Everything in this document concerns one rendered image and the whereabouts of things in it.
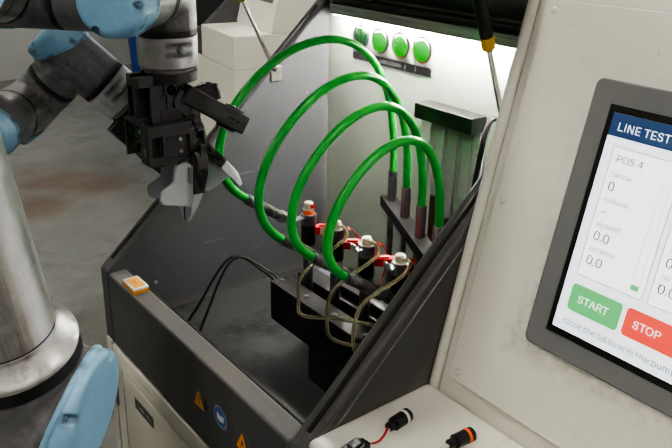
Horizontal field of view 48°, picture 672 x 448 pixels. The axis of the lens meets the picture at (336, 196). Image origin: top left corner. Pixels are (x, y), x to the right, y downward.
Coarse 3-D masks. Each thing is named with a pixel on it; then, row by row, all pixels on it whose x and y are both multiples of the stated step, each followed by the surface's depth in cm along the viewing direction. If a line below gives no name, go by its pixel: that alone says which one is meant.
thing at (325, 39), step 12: (324, 36) 124; (336, 36) 125; (288, 48) 120; (300, 48) 121; (360, 48) 129; (276, 60) 119; (372, 60) 132; (264, 72) 118; (252, 84) 118; (240, 96) 117; (384, 96) 137; (396, 132) 140; (216, 144) 117; (396, 156) 142; (396, 168) 143; (228, 180) 120; (240, 192) 122
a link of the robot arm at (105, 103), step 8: (120, 72) 108; (128, 72) 110; (112, 80) 107; (120, 80) 108; (104, 88) 114; (112, 88) 108; (120, 88) 107; (96, 96) 113; (104, 96) 107; (112, 96) 108; (120, 96) 108; (96, 104) 109; (104, 104) 108; (112, 104) 108; (120, 104) 108; (104, 112) 110; (112, 112) 109; (120, 112) 110
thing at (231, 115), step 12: (192, 96) 97; (204, 96) 98; (192, 108) 101; (204, 108) 98; (216, 108) 99; (228, 108) 101; (216, 120) 100; (228, 120) 101; (240, 120) 102; (240, 132) 103
